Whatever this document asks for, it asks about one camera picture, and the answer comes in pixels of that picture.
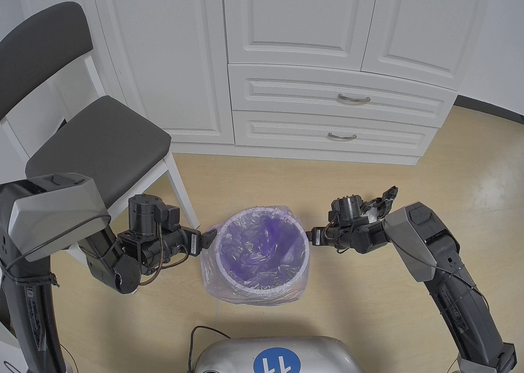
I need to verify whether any grey trash bin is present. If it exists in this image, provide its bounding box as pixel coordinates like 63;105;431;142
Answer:
215;207;310;295

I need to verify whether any black cable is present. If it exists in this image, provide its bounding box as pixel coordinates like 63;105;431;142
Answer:
188;326;232;373

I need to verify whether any clear printed wrapper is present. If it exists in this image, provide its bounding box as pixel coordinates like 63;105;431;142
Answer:
362;205;385;225

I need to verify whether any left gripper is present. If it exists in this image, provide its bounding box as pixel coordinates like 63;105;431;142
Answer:
142;227;218;269

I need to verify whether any purple plastic bag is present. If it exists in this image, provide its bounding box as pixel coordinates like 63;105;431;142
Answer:
199;204;311;306

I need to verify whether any crumpled black plastic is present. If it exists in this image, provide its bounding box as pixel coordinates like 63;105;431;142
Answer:
365;185;399;217

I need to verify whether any white chair dark grey seat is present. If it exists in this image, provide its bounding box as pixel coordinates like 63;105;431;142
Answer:
0;2;201;265

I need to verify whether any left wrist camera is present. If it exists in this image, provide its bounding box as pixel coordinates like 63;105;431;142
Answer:
156;204;181;229

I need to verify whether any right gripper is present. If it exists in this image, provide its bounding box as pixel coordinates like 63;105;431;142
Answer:
305;222;358;252

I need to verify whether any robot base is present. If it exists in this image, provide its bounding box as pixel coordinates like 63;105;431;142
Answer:
192;335;366;373

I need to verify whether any white wardrobe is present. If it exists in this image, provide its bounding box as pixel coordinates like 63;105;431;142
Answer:
16;0;492;166

